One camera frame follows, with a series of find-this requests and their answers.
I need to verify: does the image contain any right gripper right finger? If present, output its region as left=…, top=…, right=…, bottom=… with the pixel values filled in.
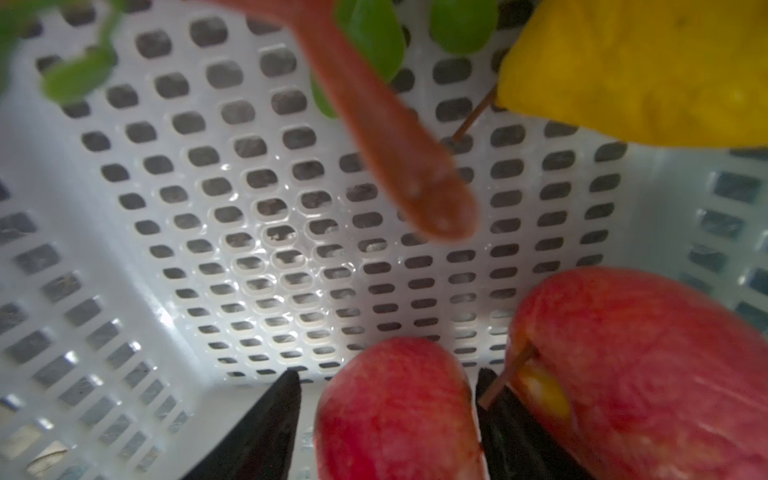
left=477, top=389, right=593, bottom=480

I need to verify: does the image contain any red apple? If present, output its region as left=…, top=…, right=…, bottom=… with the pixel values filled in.
left=506, top=267, right=767, bottom=479
left=313, top=337, right=486, bottom=479

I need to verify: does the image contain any leafy red twig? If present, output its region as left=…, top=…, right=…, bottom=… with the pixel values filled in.
left=1, top=1, right=478, bottom=242

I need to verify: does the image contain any yellow lemon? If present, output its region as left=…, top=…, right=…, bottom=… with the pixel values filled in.
left=497, top=1, right=767, bottom=148

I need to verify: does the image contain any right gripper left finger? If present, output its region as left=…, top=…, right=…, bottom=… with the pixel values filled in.
left=185, top=370, right=302, bottom=480

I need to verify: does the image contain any white plastic fruit basket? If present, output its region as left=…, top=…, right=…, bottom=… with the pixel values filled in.
left=1, top=1, right=767, bottom=479

